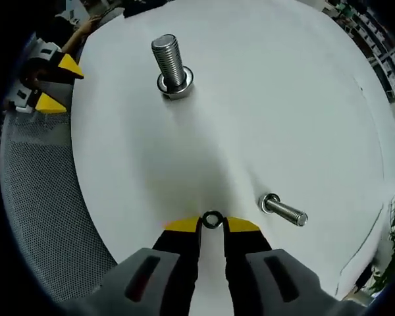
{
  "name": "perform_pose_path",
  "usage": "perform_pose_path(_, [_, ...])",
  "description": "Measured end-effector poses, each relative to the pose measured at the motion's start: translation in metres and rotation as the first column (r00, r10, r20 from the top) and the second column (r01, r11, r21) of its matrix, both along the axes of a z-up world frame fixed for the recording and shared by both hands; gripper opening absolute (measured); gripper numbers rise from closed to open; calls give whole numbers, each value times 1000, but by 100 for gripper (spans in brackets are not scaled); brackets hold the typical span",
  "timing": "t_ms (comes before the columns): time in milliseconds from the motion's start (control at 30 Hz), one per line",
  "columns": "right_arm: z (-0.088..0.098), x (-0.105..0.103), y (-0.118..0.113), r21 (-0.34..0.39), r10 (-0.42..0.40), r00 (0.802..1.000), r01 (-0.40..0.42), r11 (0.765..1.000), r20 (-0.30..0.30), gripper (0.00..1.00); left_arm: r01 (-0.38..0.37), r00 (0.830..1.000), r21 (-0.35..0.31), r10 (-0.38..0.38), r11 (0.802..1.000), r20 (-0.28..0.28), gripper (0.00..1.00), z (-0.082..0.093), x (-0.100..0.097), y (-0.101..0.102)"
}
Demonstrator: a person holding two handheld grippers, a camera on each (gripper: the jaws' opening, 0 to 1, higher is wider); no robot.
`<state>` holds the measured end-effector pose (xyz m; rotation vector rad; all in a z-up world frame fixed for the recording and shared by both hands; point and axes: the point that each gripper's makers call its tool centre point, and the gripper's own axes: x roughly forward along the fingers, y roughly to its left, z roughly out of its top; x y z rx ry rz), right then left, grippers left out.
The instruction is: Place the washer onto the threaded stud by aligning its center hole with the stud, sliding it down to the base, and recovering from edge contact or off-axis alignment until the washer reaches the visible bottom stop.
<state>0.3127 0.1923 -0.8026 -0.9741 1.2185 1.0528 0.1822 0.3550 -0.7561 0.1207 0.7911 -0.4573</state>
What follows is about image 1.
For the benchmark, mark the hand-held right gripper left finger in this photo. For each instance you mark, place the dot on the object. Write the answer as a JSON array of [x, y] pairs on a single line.
[[176, 263]]

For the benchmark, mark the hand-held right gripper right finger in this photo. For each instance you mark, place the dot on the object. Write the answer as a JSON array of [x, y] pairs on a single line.
[[245, 263]]

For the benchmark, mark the small steel threaded stud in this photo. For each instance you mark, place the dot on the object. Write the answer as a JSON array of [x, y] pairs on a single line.
[[286, 210]]

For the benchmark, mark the large steel threaded stud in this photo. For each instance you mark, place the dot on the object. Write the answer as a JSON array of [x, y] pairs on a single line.
[[168, 59]]

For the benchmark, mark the large steel washer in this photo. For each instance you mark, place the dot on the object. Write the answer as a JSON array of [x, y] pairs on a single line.
[[190, 76]]

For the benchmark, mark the black power adapter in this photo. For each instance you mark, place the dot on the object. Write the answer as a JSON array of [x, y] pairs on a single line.
[[145, 8]]

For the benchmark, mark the grey mesh office chair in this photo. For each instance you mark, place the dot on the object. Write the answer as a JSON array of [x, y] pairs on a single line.
[[42, 214]]

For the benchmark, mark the shelf unit with white bins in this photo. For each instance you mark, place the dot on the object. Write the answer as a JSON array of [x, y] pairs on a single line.
[[382, 56]]

